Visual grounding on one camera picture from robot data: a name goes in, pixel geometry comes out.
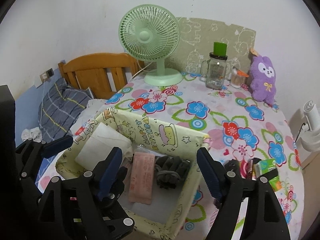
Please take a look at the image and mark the green tissue pack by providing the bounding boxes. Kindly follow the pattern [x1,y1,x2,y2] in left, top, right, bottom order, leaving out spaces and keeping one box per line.
[253,158,282,192]

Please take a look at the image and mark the pink paper packet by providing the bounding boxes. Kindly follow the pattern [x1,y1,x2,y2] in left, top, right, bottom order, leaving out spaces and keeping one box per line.
[129,152,155,205]

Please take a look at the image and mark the white cloth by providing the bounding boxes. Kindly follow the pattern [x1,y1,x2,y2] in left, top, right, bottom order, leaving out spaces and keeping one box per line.
[75,123,133,170]
[21,127,42,142]

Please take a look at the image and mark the clear plastic bag pack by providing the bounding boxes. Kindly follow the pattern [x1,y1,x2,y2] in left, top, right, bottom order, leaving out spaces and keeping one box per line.
[135,144,161,156]

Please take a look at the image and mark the black drawstring pouch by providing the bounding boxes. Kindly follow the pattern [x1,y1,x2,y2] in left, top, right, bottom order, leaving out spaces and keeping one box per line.
[155,155,191,190]

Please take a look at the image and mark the yellow cartoon tissue pack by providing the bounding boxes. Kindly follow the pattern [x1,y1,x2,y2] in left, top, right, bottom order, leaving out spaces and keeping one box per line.
[240,159,254,180]

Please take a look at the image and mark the crumpled white cloth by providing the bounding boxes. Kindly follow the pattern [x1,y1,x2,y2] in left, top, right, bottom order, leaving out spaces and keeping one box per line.
[21,127,42,142]

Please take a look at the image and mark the grey plaid pillow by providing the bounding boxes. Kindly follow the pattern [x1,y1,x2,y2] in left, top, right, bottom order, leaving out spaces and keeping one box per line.
[38,77,92,142]

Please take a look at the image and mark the white standing fan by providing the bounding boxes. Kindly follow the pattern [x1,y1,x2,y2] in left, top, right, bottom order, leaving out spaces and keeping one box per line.
[296,100,319,152]

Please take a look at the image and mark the floral tablecloth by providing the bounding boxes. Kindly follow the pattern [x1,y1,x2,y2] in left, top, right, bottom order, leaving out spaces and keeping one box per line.
[37,71,304,240]

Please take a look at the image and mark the purple plush bunny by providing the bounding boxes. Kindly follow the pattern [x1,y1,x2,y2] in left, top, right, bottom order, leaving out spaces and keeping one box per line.
[249,48,276,106]

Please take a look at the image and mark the cotton swab container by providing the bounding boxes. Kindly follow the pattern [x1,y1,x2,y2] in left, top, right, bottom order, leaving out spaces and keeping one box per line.
[230,67,249,88]

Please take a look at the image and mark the glass mason jar mug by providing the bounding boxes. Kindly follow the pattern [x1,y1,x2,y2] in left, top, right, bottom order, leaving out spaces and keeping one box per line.
[200,52,227,90]

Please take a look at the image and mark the green desk fan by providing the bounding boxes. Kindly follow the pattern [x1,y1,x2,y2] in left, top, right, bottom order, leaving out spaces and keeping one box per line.
[118,4,183,86]

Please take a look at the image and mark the green cup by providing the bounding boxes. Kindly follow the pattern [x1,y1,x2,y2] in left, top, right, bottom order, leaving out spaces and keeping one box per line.
[213,42,227,57]

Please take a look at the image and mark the green patterned board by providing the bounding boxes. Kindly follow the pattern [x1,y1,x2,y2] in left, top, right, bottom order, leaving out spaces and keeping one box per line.
[165,17,256,76]

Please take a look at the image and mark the wall power outlet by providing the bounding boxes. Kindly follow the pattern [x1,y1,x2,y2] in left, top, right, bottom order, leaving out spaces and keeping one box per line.
[40,68,54,82]

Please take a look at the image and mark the white fan cable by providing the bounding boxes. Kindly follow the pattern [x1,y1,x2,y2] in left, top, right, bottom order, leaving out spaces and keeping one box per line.
[127,60,153,83]

